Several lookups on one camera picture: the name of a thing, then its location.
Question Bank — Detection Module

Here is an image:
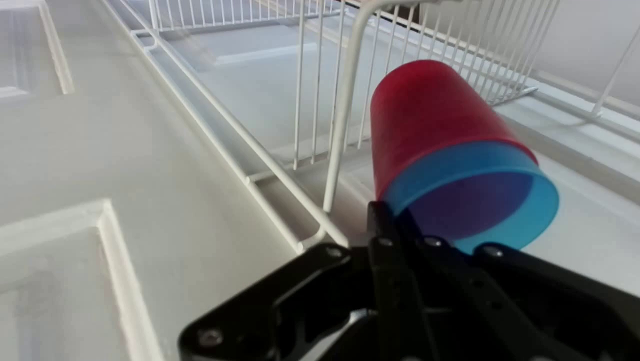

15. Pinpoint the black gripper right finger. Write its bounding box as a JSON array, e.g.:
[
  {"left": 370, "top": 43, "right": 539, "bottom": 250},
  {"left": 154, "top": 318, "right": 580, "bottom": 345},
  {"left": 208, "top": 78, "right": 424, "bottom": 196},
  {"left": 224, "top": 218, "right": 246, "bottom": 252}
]
[{"left": 397, "top": 211, "right": 601, "bottom": 361}]

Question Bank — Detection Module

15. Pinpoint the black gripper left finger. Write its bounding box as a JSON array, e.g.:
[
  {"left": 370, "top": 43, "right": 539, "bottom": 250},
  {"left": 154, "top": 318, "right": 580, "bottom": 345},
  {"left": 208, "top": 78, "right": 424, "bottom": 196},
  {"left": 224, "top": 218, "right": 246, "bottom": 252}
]
[{"left": 368, "top": 201, "right": 438, "bottom": 361}]

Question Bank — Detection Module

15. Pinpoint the blue plastic cup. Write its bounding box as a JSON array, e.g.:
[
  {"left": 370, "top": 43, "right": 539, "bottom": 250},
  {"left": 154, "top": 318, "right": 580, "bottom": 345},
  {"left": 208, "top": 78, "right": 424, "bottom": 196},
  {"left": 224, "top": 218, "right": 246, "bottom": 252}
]
[{"left": 380, "top": 143, "right": 560, "bottom": 252}]

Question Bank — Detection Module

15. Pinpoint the pink plastic cup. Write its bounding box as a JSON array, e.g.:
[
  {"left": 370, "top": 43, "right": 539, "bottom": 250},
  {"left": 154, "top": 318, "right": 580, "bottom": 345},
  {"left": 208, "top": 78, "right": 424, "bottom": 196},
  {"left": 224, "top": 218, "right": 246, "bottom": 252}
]
[{"left": 368, "top": 60, "right": 536, "bottom": 196}]

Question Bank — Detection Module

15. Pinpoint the white panel door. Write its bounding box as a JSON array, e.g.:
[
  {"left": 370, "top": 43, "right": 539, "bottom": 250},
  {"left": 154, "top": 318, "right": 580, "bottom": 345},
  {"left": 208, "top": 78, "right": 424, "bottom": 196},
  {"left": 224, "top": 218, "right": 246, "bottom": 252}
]
[{"left": 0, "top": 0, "right": 640, "bottom": 361}]

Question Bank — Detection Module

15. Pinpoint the white wire door rack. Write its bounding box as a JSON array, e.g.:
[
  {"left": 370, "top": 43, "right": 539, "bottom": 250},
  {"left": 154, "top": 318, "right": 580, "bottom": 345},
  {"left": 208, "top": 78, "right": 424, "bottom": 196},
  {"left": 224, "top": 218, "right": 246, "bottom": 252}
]
[{"left": 103, "top": 0, "right": 640, "bottom": 246}]

